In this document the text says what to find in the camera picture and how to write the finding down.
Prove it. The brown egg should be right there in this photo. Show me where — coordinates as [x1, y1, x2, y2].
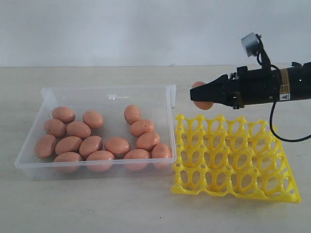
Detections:
[66, 121, 91, 139]
[35, 134, 57, 159]
[53, 151, 83, 173]
[86, 150, 114, 172]
[104, 136, 131, 159]
[136, 132, 160, 151]
[79, 135, 103, 159]
[151, 143, 172, 169]
[83, 110, 104, 130]
[52, 106, 76, 124]
[129, 119, 155, 137]
[44, 118, 66, 138]
[191, 88, 214, 110]
[124, 104, 141, 125]
[124, 149, 151, 171]
[55, 136, 83, 155]

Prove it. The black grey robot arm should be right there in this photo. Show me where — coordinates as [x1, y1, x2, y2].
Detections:
[190, 63, 311, 109]

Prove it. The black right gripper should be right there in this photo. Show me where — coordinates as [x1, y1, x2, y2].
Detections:
[190, 66, 279, 109]

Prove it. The black camera cable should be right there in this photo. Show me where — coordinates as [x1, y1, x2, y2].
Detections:
[255, 36, 311, 142]

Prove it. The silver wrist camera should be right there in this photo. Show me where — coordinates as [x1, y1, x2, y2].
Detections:
[241, 33, 263, 57]

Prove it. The clear plastic bin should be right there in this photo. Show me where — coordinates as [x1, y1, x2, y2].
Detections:
[15, 84, 177, 180]

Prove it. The yellow plastic egg tray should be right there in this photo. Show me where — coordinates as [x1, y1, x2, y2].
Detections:
[172, 114, 301, 203]

